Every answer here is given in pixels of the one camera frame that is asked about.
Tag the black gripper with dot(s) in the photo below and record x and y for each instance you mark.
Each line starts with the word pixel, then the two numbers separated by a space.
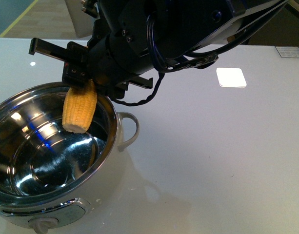
pixel 108 60

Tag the black label sticker on table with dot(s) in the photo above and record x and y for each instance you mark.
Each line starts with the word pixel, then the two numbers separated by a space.
pixel 288 52

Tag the left beige upholstered chair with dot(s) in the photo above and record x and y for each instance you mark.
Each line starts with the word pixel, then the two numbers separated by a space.
pixel 82 22

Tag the white electric cooking pot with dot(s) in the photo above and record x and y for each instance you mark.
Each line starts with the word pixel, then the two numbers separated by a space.
pixel 50 177

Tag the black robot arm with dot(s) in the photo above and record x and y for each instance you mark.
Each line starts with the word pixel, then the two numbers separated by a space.
pixel 182 34

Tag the yellow corn cob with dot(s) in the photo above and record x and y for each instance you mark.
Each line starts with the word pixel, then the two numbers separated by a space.
pixel 79 107

